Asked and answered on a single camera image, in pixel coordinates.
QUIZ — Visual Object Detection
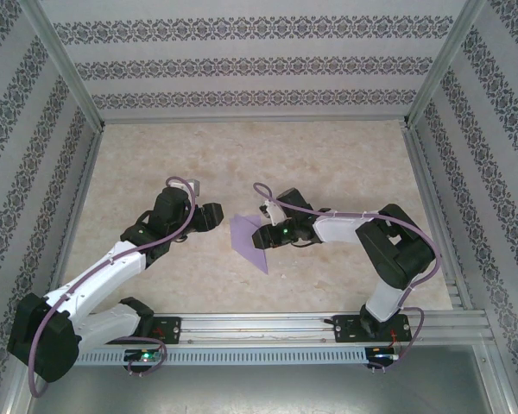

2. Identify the purple square paper sheet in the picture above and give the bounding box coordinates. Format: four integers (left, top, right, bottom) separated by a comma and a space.
229, 213, 270, 276

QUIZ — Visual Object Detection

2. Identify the grey metal sheet panel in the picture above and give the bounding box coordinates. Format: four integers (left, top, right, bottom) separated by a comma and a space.
25, 364, 513, 414

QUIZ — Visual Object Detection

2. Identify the small controller board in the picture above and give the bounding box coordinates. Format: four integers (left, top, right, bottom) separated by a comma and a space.
123, 348, 161, 363
368, 346, 403, 362

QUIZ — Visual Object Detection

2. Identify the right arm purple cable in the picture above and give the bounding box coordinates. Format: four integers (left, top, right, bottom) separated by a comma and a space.
253, 182, 442, 361

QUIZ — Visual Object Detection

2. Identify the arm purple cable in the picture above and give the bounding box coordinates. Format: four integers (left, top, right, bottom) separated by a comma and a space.
253, 182, 442, 361
28, 176, 199, 398

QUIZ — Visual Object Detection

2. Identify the aluminium side rail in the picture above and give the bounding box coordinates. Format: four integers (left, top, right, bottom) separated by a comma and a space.
401, 124, 475, 311
41, 127, 107, 315

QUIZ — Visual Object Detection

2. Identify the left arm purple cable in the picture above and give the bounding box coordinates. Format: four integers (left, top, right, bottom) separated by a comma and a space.
28, 176, 199, 398

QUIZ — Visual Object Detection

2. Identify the aluminium mounting rail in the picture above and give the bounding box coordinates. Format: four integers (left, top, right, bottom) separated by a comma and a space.
24, 312, 494, 347

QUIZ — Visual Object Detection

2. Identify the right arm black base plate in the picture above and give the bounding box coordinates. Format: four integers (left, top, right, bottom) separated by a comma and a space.
334, 314, 414, 344

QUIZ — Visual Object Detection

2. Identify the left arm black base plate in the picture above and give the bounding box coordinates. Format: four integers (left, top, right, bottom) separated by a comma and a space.
148, 316, 183, 345

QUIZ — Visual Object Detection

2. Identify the aluminium back rail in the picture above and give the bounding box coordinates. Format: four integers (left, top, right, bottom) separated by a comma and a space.
99, 117, 409, 128

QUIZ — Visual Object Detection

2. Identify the slotted grey cable duct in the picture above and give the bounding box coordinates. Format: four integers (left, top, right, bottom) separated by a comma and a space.
75, 348, 369, 366

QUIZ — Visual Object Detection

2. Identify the aluminium frame post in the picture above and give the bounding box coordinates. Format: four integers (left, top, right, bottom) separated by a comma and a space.
404, 0, 488, 129
18, 0, 106, 129

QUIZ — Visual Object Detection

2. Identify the aluminium frame leg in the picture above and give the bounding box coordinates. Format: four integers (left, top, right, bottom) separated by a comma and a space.
0, 344, 42, 414
474, 342, 518, 414

